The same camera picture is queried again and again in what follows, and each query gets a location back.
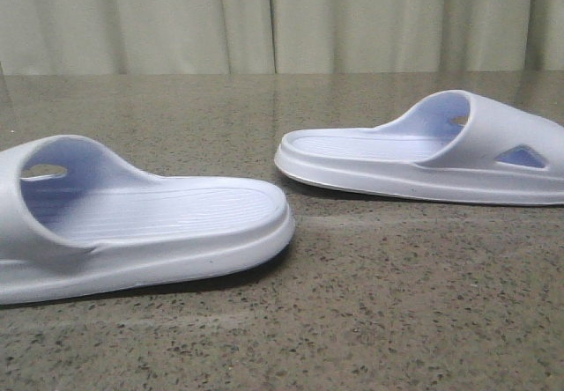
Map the light blue slipper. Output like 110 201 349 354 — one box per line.
275 90 563 205
1 135 294 305

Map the pale green curtain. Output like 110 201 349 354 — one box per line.
1 0 563 75

